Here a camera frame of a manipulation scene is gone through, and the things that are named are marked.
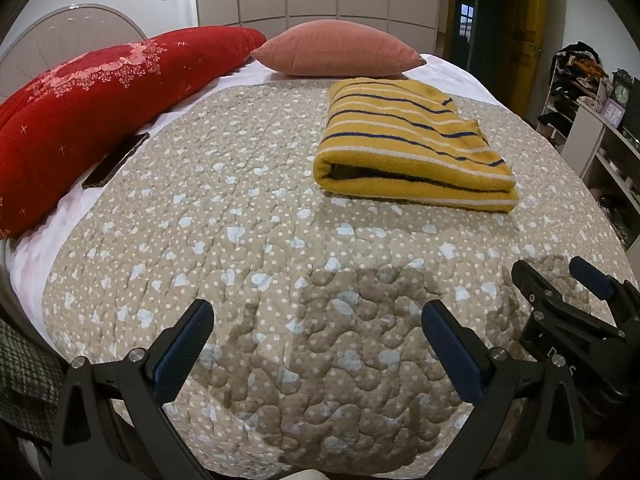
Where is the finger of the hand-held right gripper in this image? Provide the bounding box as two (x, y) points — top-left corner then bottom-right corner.
(569, 255), (640, 312)
(510, 259), (627, 342)

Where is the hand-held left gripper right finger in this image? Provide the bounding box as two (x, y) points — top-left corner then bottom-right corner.
(420, 300), (587, 480)

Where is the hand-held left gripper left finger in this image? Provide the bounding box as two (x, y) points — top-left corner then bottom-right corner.
(50, 298), (216, 480)

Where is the yellow striped towel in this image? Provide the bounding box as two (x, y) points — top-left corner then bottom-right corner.
(313, 78), (517, 214)

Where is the pile of dark clothes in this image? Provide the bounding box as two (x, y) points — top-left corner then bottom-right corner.
(552, 42), (612, 83)

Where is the white shelf unit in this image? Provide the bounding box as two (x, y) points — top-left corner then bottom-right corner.
(537, 42), (640, 252)

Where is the beige dotted quilt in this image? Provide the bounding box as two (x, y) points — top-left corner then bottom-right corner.
(42, 76), (639, 477)

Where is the grey checked cloth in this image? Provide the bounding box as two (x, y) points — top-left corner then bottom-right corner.
(0, 314), (67, 427)

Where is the dark mantel clock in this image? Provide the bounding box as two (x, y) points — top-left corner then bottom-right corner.
(612, 68), (635, 112)

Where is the black smartphone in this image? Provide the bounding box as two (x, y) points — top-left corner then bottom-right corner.
(81, 132), (151, 190)

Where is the yellow wooden door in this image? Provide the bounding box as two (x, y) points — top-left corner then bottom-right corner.
(492, 0), (547, 122)

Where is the red embroidered bolster pillow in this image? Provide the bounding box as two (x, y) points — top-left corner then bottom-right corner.
(0, 26), (268, 240)

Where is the pink pillow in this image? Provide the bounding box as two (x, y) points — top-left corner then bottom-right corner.
(250, 19), (428, 79)

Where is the round padded headboard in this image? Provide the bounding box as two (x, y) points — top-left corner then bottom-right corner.
(0, 4), (149, 107)

